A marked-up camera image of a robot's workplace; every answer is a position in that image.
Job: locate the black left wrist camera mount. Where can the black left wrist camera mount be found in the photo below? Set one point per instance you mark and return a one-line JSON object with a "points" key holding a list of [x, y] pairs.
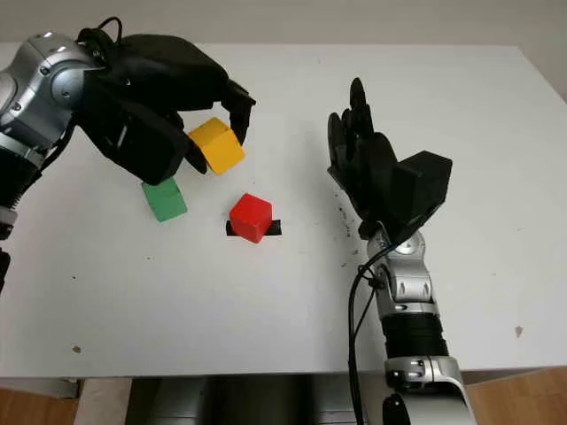
{"points": [[142, 141]]}

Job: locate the red wooden block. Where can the red wooden block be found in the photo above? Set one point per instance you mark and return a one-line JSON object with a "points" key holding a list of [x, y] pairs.
{"points": [[250, 214]]}

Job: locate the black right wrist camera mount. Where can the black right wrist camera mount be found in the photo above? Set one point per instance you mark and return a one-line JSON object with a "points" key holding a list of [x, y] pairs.
{"points": [[425, 181]]}

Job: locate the yellow wooden block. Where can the yellow wooden block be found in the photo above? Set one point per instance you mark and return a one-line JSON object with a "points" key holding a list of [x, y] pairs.
{"points": [[221, 150]]}

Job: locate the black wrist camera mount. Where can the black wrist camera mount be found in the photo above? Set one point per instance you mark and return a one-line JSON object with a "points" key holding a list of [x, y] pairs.
{"points": [[142, 141], [425, 181]]}

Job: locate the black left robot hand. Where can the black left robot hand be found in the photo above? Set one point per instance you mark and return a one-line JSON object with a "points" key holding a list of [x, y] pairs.
{"points": [[168, 71]]}

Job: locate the dark grey robot torso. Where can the dark grey robot torso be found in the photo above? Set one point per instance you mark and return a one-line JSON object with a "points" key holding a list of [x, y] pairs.
{"points": [[243, 403]]}

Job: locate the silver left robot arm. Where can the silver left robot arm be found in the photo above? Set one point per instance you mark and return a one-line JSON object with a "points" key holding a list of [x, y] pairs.
{"points": [[44, 88]]}

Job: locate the green wooden block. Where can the green wooden block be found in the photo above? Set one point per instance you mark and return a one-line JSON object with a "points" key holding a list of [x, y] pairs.
{"points": [[166, 201]]}

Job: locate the black tape strip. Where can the black tape strip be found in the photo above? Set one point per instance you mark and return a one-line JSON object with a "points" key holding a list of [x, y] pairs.
{"points": [[274, 228]]}

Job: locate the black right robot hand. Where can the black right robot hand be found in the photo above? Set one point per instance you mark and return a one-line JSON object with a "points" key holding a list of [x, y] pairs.
{"points": [[367, 172]]}

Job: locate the grey metal table bracket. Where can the grey metal table bracket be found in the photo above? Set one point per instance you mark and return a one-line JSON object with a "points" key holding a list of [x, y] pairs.
{"points": [[57, 387]]}

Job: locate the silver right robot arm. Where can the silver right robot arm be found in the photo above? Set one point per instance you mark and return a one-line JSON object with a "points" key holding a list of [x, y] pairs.
{"points": [[409, 283]]}

